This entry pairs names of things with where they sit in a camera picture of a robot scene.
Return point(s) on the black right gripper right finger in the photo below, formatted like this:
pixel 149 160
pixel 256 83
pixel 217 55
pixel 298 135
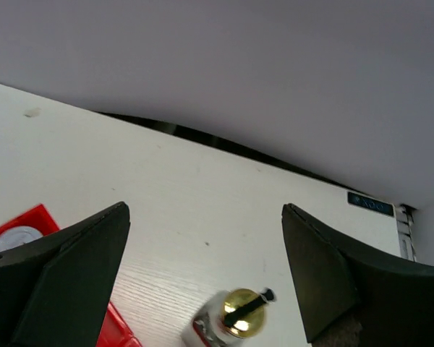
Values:
pixel 352 294

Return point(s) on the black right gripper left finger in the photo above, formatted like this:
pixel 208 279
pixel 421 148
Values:
pixel 54 291

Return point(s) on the white-lidded red spice jar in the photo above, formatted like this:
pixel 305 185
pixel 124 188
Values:
pixel 17 236

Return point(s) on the red plastic organizer bin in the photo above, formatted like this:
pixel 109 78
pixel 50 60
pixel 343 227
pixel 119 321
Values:
pixel 114 330

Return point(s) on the blue label sticker right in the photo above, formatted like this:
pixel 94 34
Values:
pixel 369 203

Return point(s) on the gold-spout bottle with dark sauce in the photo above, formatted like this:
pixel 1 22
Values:
pixel 228 318

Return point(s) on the aluminium table frame rail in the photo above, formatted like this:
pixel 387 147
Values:
pixel 405 221

